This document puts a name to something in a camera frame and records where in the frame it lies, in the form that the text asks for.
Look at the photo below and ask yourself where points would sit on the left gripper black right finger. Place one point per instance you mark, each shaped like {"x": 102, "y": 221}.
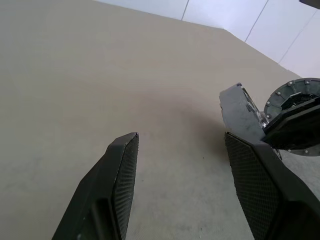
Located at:
{"x": 270, "y": 190}

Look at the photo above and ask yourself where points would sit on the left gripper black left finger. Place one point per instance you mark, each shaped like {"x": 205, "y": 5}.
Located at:
{"x": 100, "y": 190}

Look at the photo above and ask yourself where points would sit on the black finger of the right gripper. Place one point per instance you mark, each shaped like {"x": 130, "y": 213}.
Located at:
{"x": 297, "y": 130}

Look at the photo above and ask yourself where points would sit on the grey motor end cover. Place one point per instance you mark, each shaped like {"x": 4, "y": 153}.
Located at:
{"x": 282, "y": 97}

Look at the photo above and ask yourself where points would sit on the grey motor stator housing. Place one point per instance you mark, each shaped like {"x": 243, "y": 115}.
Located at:
{"x": 237, "y": 115}

